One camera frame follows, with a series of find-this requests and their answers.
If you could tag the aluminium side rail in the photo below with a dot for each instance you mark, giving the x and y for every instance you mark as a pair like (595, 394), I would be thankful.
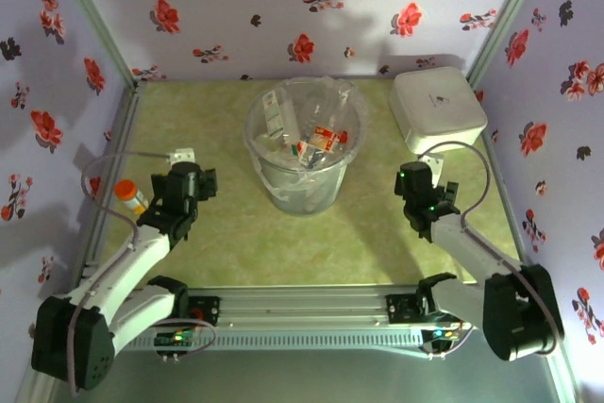
(505, 205)
(120, 139)

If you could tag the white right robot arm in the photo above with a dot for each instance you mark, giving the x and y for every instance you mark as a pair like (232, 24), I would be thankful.
(472, 247)

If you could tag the control board with leds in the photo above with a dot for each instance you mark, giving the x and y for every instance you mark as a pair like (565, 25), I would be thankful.
(174, 338)
(441, 333)

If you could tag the grey metal mesh bin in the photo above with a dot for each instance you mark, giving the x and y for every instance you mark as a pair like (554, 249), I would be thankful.
(302, 195)

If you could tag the orange cap pill bottle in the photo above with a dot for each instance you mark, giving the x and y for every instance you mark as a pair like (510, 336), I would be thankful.
(132, 197)

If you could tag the aluminium frame post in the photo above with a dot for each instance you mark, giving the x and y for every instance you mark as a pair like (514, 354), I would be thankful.
(96, 21)
(506, 21)

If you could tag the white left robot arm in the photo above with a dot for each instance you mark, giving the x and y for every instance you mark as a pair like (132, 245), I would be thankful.
(122, 266)

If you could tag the white square box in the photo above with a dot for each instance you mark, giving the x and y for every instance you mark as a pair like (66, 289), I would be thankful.
(439, 105)

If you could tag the cola bottle red cap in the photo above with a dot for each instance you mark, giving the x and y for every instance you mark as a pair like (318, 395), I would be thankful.
(325, 138)

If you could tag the clear plastic bin liner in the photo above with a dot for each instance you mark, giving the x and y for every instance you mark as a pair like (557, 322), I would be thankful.
(257, 141)

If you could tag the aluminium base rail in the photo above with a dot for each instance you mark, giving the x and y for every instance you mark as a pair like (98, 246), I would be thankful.
(302, 308)

